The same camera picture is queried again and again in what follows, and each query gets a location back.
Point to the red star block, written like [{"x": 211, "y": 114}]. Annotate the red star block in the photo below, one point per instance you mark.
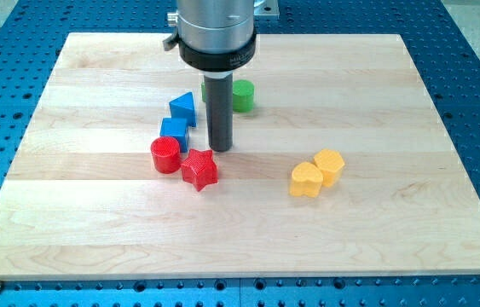
[{"x": 199, "y": 169}]

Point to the red cylinder block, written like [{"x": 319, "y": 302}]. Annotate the red cylinder block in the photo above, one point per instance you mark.
[{"x": 165, "y": 151}]

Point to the green cylinder block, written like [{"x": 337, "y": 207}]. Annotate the green cylinder block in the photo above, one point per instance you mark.
[{"x": 243, "y": 96}]

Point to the blue triangle block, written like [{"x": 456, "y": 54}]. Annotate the blue triangle block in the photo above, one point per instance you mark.
[{"x": 183, "y": 107}]

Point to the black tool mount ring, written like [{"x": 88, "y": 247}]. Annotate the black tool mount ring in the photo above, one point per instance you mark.
[{"x": 206, "y": 62}]

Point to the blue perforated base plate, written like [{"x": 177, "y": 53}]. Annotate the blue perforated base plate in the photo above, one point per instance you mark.
[{"x": 31, "y": 37}]

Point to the blue cube block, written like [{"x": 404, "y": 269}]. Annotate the blue cube block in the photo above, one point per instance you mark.
[{"x": 178, "y": 129}]

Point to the yellow hexagon block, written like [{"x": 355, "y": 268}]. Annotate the yellow hexagon block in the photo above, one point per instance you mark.
[{"x": 331, "y": 165}]

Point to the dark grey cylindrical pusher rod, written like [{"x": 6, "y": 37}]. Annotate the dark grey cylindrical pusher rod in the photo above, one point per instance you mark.
[{"x": 219, "y": 110}]

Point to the green block behind rod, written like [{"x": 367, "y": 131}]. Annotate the green block behind rod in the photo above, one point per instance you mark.
[{"x": 202, "y": 91}]

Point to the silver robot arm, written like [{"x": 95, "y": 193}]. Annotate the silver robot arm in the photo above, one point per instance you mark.
[{"x": 215, "y": 37}]

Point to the light wooden board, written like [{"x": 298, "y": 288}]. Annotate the light wooden board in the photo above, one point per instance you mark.
[{"x": 83, "y": 201}]

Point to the yellow heart block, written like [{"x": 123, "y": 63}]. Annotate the yellow heart block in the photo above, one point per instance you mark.
[{"x": 306, "y": 180}]

